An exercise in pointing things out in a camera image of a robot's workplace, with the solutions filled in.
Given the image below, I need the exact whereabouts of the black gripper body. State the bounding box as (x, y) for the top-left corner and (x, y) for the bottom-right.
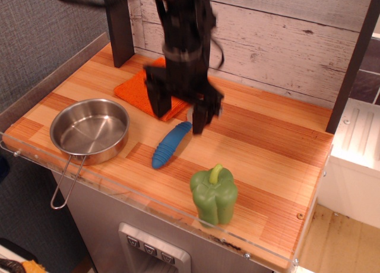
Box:
(144, 52), (224, 114)

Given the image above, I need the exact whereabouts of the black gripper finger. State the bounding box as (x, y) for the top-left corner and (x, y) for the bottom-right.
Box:
(192, 104), (219, 135)
(145, 81), (172, 118)

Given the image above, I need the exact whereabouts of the blue handled metal spoon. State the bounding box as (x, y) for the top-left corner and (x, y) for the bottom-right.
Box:
(151, 107), (194, 169)

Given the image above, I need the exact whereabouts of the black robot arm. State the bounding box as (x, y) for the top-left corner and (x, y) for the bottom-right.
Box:
(145, 0), (224, 134)

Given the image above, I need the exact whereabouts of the orange rag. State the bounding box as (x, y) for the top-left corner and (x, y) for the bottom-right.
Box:
(114, 69), (189, 122)

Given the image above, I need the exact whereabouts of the stainless steel pan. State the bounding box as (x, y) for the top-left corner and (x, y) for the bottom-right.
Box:
(50, 99), (130, 210)

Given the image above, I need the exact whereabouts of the green toy bell pepper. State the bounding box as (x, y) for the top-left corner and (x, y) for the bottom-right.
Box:
(190, 164), (238, 227)

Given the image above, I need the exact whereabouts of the clear acrylic table guard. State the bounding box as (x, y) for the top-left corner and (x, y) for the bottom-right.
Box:
(1, 134), (302, 272)

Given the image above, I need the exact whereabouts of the silver dispenser button panel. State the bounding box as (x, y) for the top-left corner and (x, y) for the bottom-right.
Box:
(118, 223), (192, 272)

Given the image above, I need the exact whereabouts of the white toy sink unit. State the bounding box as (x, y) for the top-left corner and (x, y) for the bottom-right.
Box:
(317, 99), (379, 227)

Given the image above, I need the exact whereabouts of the orange black object bottom left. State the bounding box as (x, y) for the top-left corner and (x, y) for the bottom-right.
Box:
(1, 258), (47, 273)

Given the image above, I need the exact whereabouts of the dark left wooden post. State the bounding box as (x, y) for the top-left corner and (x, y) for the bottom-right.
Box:
(104, 0), (135, 68)

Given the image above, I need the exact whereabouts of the dark wooden post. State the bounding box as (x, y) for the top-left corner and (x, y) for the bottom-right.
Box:
(325, 0), (379, 134)
(104, 0), (135, 68)

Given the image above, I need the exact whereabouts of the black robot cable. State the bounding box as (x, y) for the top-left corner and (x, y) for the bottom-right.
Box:
(44, 0), (226, 69)

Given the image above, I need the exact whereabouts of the grey metal side rail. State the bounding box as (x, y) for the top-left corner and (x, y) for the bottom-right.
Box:
(1, 33), (109, 132)

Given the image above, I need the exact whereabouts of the dark right wooden post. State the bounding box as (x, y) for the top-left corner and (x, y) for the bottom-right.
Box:
(325, 0), (379, 134)

